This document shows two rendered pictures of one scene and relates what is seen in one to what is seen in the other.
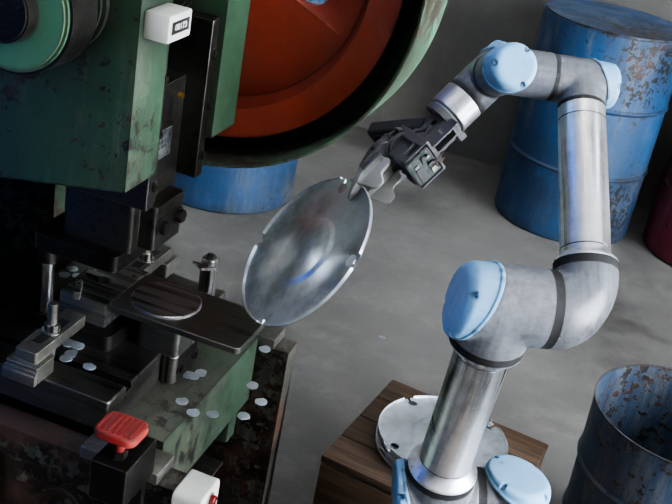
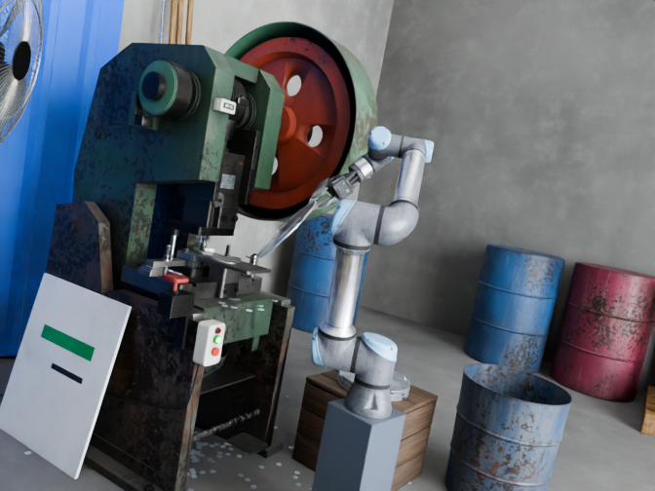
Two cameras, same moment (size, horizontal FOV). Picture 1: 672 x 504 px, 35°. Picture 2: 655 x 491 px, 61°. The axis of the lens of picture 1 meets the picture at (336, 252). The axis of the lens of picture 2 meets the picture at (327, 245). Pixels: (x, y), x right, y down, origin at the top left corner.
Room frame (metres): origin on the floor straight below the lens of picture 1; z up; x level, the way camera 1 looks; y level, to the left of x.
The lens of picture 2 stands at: (-0.24, -0.62, 1.13)
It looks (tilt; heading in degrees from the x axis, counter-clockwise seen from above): 6 degrees down; 16
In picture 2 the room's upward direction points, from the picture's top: 10 degrees clockwise
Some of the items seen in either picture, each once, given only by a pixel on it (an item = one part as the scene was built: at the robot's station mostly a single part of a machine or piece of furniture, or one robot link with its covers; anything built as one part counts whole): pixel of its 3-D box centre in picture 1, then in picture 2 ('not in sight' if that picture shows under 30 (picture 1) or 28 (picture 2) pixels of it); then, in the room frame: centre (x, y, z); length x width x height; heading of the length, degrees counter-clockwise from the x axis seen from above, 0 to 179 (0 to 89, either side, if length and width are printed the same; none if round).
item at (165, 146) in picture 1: (135, 152); (217, 187); (1.64, 0.36, 1.04); 0.17 x 0.15 x 0.30; 75
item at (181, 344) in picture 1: (187, 339); (231, 279); (1.60, 0.23, 0.72); 0.25 x 0.14 x 0.14; 75
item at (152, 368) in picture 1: (99, 329); (195, 279); (1.65, 0.40, 0.68); 0.45 x 0.30 x 0.06; 165
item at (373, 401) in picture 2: not in sight; (369, 393); (1.45, -0.37, 0.50); 0.15 x 0.15 x 0.10
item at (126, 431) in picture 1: (119, 445); (174, 287); (1.27, 0.26, 0.72); 0.07 x 0.06 x 0.08; 75
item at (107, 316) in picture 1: (104, 291); (199, 258); (1.65, 0.40, 0.76); 0.15 x 0.09 x 0.05; 165
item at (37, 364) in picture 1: (48, 332); (164, 259); (1.48, 0.44, 0.76); 0.17 x 0.06 x 0.10; 165
